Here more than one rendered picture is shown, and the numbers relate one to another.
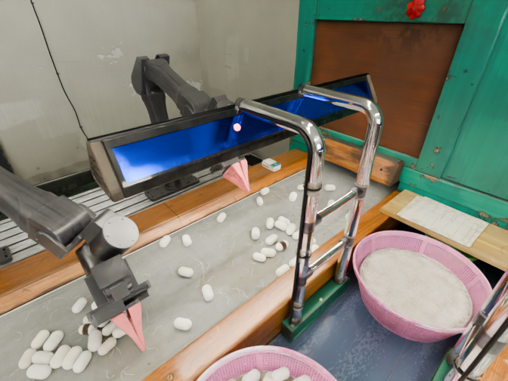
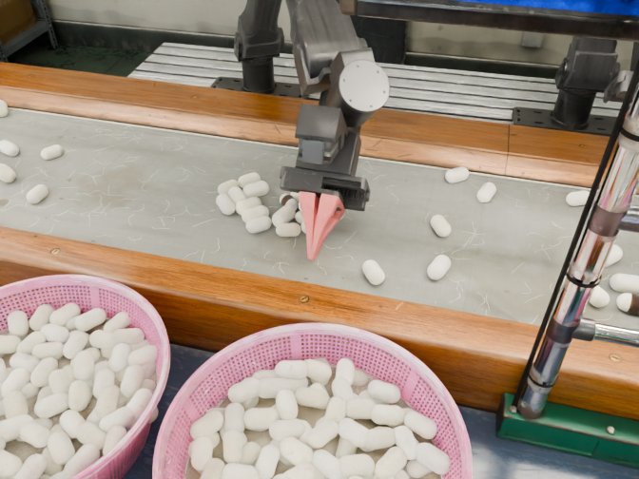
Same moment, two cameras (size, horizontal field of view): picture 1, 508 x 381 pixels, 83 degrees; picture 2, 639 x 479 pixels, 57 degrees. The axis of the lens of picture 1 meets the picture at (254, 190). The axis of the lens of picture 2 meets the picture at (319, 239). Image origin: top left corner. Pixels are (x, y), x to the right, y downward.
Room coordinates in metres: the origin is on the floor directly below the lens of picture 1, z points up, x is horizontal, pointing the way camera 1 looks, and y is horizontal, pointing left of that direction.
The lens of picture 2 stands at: (-0.02, -0.24, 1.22)
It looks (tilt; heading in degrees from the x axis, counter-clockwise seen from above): 41 degrees down; 56
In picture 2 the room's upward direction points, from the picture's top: straight up
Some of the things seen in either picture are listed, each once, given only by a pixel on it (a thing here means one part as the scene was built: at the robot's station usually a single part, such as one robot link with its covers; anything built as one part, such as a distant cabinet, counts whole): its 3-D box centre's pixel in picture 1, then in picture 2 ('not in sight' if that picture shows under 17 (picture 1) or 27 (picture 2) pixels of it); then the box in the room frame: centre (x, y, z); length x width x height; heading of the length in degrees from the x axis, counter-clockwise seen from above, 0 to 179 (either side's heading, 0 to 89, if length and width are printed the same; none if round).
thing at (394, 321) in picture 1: (411, 286); not in sight; (0.42, -0.35, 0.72); 0.27 x 0.27 x 0.10
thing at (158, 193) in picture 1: (171, 178); (572, 105); (0.91, 0.30, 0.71); 0.20 x 0.07 x 0.08; 133
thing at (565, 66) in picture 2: not in sight; (586, 74); (0.91, 0.30, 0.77); 0.09 x 0.06 x 0.06; 135
